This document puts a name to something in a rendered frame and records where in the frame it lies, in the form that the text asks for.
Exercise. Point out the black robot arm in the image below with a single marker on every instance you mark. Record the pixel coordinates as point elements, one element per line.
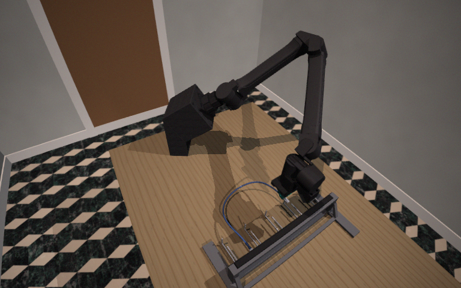
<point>308,176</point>

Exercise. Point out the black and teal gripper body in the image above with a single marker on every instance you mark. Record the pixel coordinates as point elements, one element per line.
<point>277,182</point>

